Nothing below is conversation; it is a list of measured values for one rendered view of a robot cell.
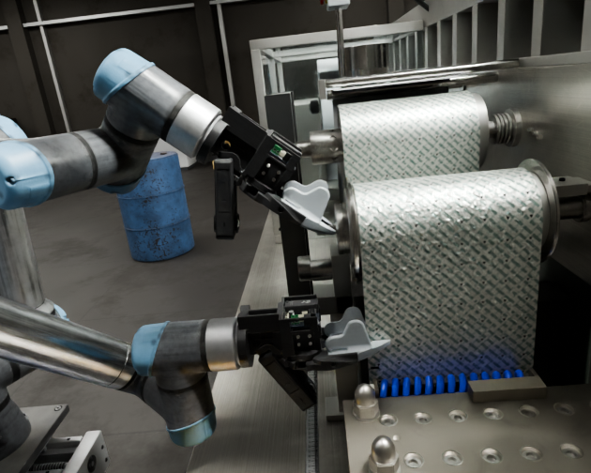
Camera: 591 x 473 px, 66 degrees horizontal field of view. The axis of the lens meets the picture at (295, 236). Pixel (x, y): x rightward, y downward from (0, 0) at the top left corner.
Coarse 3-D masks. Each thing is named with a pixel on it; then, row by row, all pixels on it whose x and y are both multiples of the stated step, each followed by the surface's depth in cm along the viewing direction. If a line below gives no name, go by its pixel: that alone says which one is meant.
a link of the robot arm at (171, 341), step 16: (192, 320) 67; (208, 320) 67; (144, 336) 65; (160, 336) 64; (176, 336) 64; (192, 336) 64; (144, 352) 64; (160, 352) 64; (176, 352) 64; (192, 352) 63; (144, 368) 64; (160, 368) 64; (176, 368) 64; (192, 368) 64; (208, 368) 64; (160, 384) 66; (176, 384) 65; (192, 384) 66
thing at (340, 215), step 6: (336, 204) 66; (342, 204) 65; (336, 210) 64; (342, 210) 64; (336, 216) 64; (342, 216) 64; (336, 222) 64; (342, 222) 63; (342, 228) 63; (348, 228) 63; (336, 234) 68; (342, 234) 63; (348, 234) 63; (342, 240) 64; (348, 240) 64; (342, 246) 64; (348, 246) 64; (342, 252) 66; (348, 252) 66
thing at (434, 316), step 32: (384, 288) 63; (416, 288) 63; (448, 288) 63; (480, 288) 62; (512, 288) 62; (384, 320) 64; (416, 320) 64; (448, 320) 64; (480, 320) 64; (512, 320) 64; (384, 352) 66; (416, 352) 66; (448, 352) 66; (480, 352) 66; (512, 352) 66
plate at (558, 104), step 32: (576, 64) 64; (512, 96) 85; (544, 96) 73; (576, 96) 64; (544, 128) 74; (576, 128) 65; (512, 160) 88; (544, 160) 75; (576, 160) 66; (576, 224) 67; (576, 256) 68
